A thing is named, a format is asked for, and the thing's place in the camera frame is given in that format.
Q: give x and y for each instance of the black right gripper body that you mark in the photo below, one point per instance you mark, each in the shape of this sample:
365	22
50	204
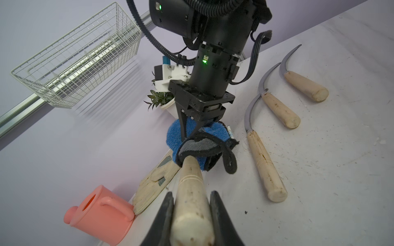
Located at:
199	106

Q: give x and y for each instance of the blue microfibre rag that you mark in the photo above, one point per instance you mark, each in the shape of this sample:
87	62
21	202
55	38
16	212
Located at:
208	145

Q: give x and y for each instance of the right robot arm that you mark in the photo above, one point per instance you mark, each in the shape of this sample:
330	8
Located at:
218	31

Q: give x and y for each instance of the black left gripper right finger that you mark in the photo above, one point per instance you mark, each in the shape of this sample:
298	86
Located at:
224	230

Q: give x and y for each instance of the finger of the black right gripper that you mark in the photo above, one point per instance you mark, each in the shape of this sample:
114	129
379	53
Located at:
184	113

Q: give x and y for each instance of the pink watering can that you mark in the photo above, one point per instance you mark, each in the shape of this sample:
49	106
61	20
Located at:
103	215

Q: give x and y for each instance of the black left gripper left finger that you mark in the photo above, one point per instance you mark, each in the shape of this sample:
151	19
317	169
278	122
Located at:
159	232

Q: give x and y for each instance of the white wire wall basket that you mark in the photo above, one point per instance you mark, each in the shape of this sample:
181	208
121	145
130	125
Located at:
66	71

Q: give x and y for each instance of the potted green plant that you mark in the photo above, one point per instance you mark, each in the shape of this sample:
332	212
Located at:
161	97

